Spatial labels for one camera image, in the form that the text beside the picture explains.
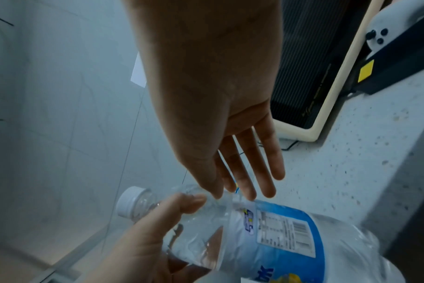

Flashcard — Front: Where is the person's right hand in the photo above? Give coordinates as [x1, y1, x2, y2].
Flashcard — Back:
[121, 0, 287, 201]

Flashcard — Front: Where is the person's left hand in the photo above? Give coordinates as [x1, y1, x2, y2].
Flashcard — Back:
[88, 192, 214, 283]

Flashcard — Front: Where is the clear blue-label water bottle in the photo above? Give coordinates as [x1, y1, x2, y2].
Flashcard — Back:
[116, 183, 414, 283]

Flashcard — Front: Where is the cream-framed black ribbed panel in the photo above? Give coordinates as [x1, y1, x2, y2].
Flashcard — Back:
[269, 0, 383, 143]

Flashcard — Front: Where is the white game controller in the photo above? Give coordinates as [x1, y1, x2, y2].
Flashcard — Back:
[365, 0, 424, 54]

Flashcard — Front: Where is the black box with yellow sticker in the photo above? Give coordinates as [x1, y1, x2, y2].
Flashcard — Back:
[350, 15, 424, 96]

